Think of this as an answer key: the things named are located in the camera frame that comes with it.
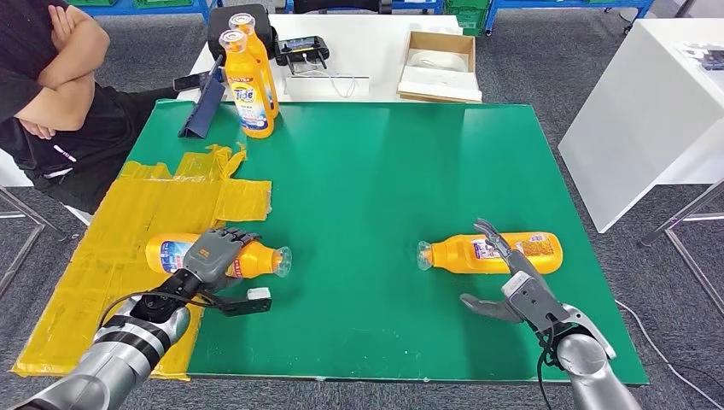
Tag blue metal rack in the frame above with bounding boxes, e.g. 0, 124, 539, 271
485, 0, 656, 34
65, 0, 213, 19

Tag small dark parts pile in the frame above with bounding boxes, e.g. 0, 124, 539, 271
675, 40, 724, 72

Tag metal chair frame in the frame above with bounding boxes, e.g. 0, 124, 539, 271
0, 185, 69, 301

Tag white charging cable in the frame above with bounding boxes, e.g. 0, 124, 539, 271
302, 53, 360, 99

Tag black chair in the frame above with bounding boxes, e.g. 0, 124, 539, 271
292, 0, 393, 15

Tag white round item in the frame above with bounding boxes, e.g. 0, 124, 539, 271
408, 50, 470, 74

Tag black zip case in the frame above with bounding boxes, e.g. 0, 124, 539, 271
207, 4, 277, 61

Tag white desk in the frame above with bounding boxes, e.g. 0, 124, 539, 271
176, 14, 483, 104

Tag green plastic crate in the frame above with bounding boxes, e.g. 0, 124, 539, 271
443, 0, 492, 36

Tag dark smartphone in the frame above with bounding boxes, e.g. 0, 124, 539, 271
172, 72, 219, 93

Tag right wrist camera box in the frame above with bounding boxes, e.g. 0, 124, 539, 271
500, 270, 571, 335

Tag person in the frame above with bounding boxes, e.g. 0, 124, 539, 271
0, 0, 190, 216

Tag metal table legs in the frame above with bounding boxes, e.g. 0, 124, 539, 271
638, 180, 724, 315

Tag green table board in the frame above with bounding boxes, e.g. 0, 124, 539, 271
126, 100, 649, 386

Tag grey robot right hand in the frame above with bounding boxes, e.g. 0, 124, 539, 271
458, 219, 531, 325

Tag yellow taped sheet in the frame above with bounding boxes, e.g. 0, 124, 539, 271
11, 143, 274, 381

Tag tablet in blue case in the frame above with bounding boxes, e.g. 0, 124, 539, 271
178, 55, 226, 140

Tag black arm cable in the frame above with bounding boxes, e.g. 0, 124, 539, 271
98, 290, 227, 330
534, 325, 567, 410

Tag orange detergent bottle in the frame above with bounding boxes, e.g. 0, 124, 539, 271
219, 28, 277, 140
145, 232, 293, 279
229, 12, 280, 120
417, 231, 564, 276

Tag white flat box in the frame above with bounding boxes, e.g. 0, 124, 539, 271
283, 74, 371, 97

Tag white side table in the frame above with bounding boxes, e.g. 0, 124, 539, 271
558, 18, 724, 234

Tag person's right hand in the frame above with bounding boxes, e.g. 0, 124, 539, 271
16, 117, 58, 142

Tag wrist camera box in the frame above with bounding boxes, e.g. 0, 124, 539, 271
500, 270, 571, 335
197, 285, 274, 318

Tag black remote controller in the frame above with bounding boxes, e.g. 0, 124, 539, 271
274, 35, 331, 74

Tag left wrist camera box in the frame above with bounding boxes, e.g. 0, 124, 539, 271
197, 285, 274, 318

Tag person's left hand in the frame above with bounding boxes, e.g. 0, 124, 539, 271
48, 4, 81, 44

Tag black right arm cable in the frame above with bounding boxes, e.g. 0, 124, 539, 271
534, 325, 567, 410

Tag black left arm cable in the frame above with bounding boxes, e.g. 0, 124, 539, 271
98, 290, 227, 330

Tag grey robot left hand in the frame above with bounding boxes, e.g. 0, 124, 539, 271
182, 227, 262, 284

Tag open cardboard box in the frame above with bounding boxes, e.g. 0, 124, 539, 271
396, 29, 483, 105

